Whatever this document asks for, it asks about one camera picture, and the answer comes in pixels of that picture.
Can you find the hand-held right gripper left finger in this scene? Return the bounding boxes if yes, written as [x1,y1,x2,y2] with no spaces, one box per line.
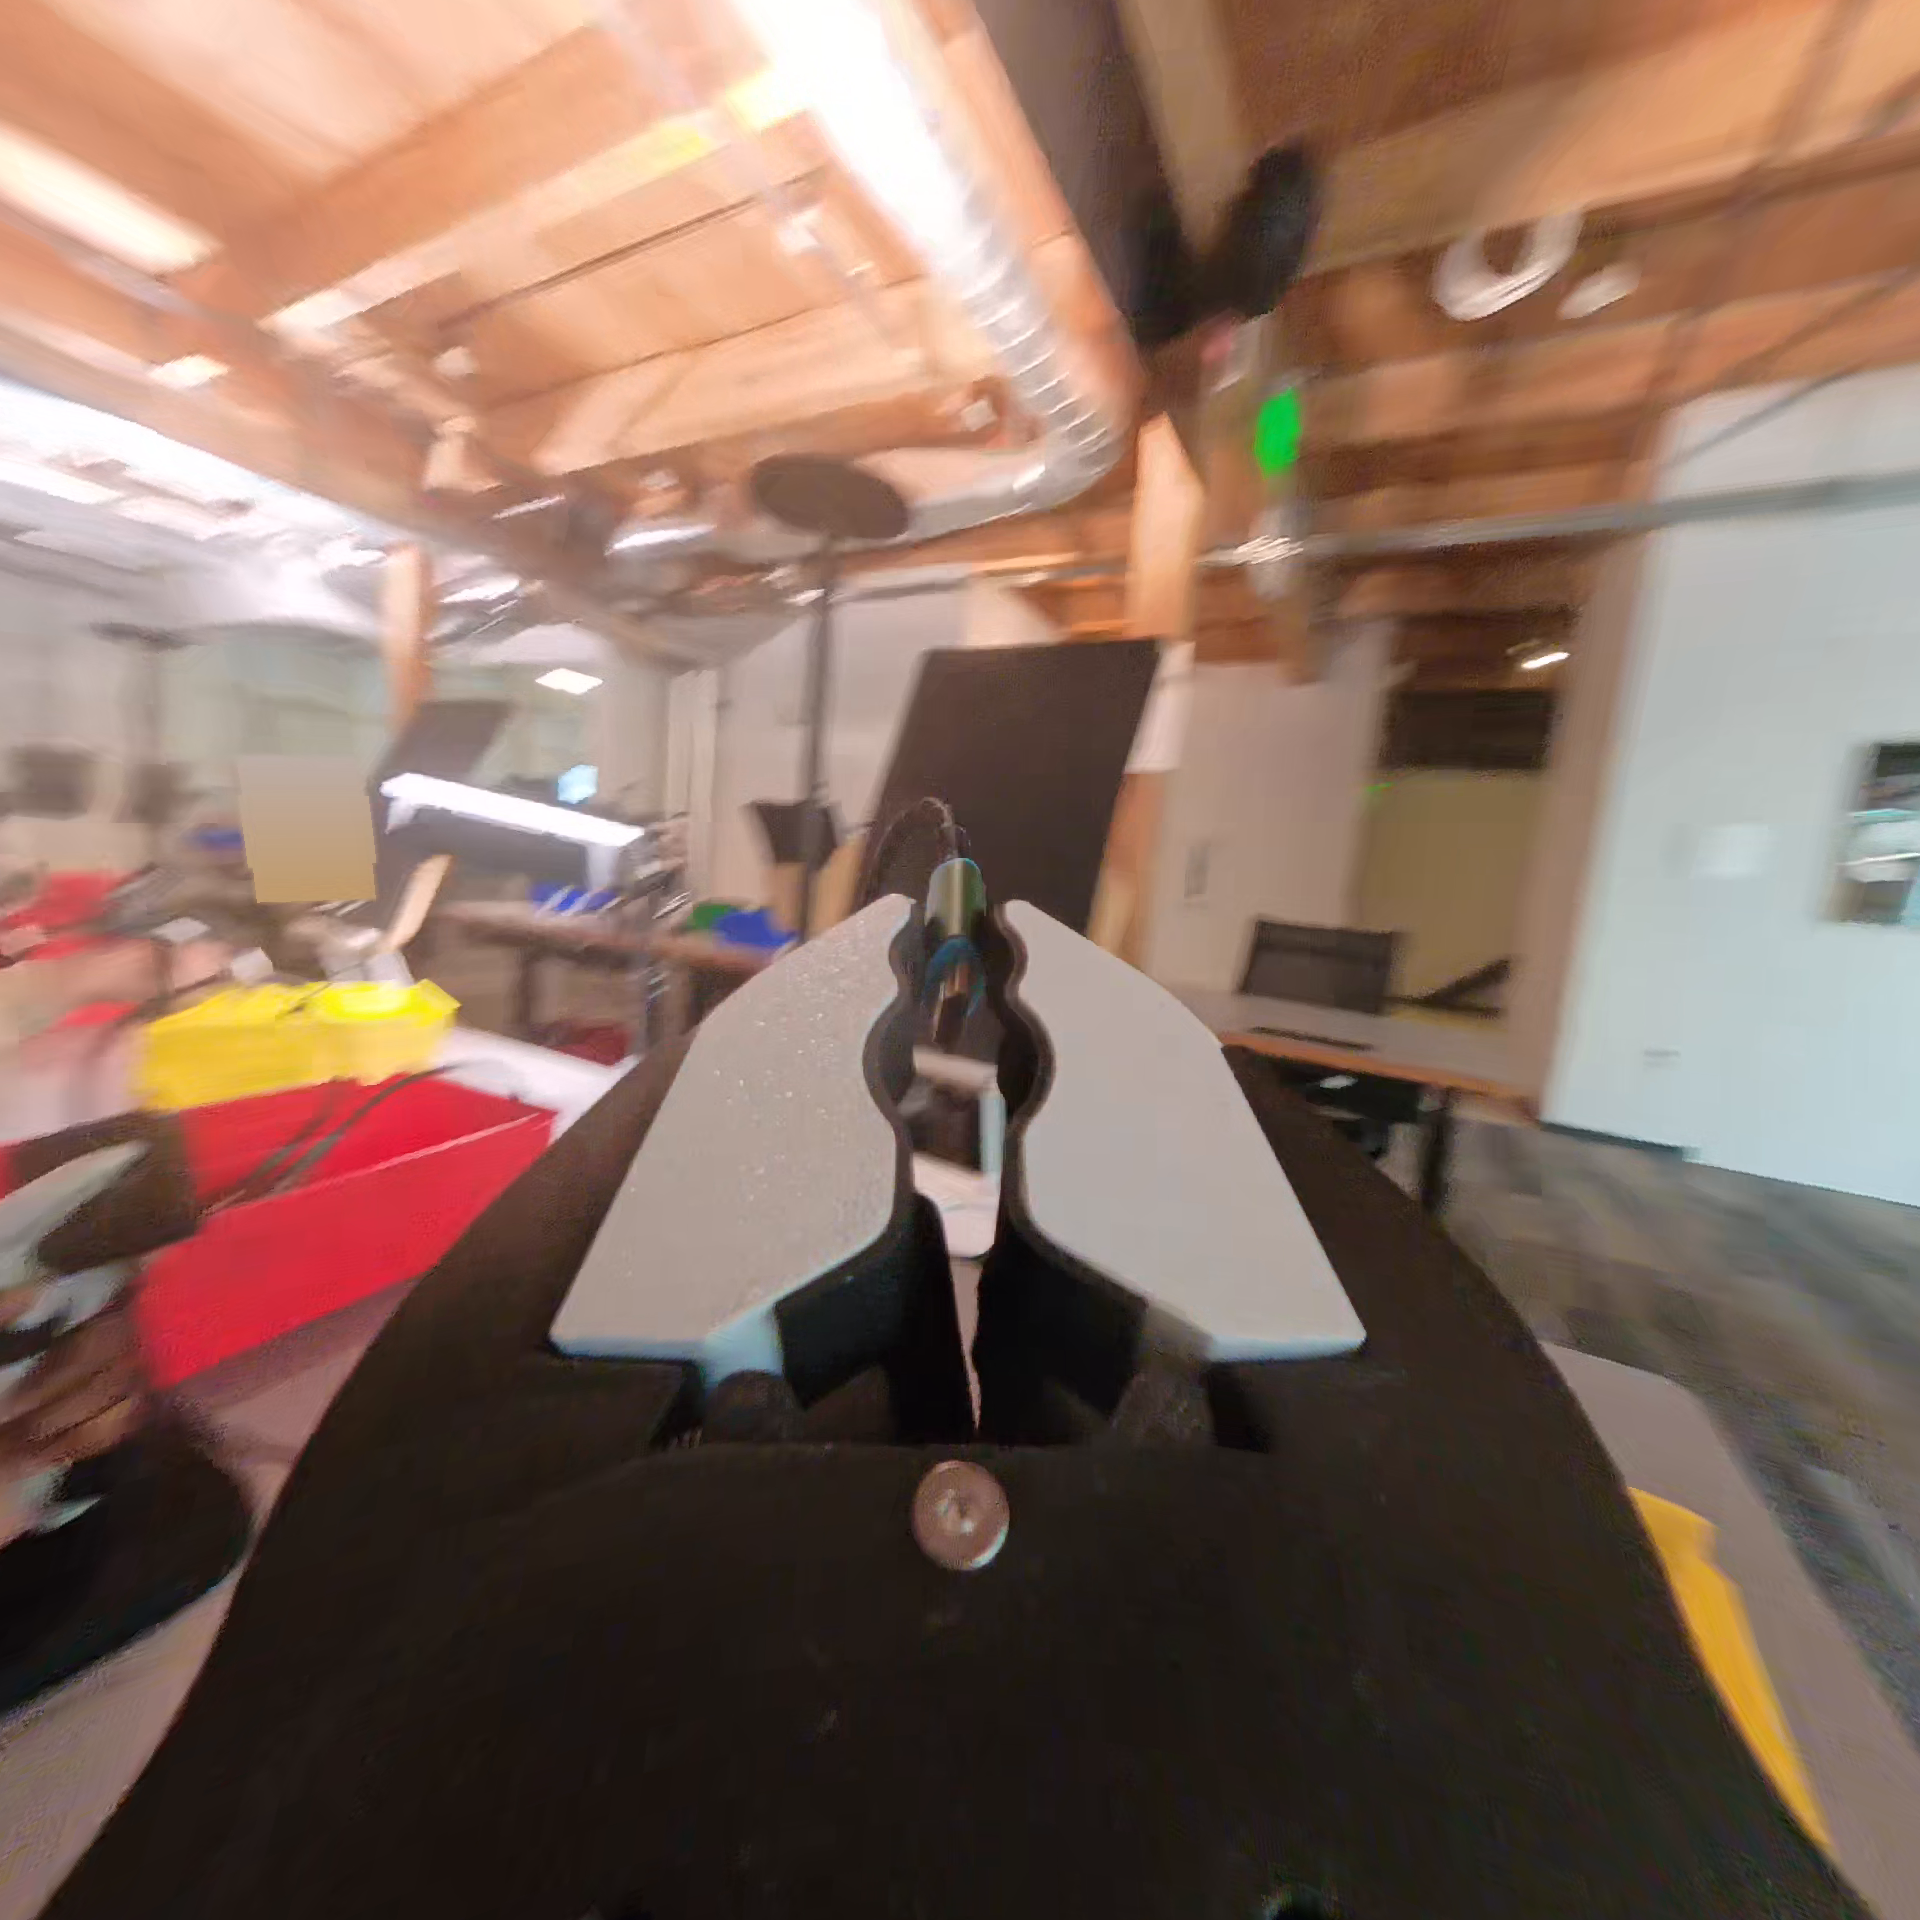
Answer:
[549,894,922,1377]

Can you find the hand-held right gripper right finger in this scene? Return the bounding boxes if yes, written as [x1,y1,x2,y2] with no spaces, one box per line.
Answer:
[994,895,1369,1366]

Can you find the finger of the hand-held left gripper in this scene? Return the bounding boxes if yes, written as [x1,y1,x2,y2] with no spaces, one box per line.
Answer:
[0,1141,148,1306]

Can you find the red plastic bin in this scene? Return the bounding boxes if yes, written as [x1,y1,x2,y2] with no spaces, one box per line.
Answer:
[0,1068,560,1392]

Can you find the black braided hdmi cable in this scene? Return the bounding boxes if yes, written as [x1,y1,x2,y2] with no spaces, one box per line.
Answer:
[866,794,1001,1056]

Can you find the yellow plastic bin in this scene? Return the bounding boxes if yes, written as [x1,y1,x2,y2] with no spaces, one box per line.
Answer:
[132,977,462,1109]
[1624,1480,1841,1857]

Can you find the wooden top office desk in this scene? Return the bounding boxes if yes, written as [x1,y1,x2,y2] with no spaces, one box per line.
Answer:
[1185,982,1544,1209]

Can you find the black mesh office chair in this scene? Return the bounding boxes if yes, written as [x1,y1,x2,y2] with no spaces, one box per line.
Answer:
[1238,918,1409,1018]

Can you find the studio led light panel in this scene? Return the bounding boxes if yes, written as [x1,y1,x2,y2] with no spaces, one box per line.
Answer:
[376,768,650,860]

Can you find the black rectangular panel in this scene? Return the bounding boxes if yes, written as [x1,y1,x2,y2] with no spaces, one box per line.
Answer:
[866,639,1163,943]

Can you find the small black panel on stand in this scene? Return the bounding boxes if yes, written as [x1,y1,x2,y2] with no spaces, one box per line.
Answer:
[369,694,514,800]

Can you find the black ceiling dome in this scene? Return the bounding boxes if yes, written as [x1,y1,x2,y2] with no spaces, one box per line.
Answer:
[1125,138,1326,350]

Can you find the bright linear ceiling light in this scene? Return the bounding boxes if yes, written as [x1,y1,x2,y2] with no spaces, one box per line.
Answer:
[721,0,976,256]

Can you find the framed wall sign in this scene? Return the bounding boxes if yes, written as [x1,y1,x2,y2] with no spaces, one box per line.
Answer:
[1826,737,1920,928]

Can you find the coiled white ceiling cable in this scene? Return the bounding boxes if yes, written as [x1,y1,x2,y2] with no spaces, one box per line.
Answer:
[1428,208,1586,327]

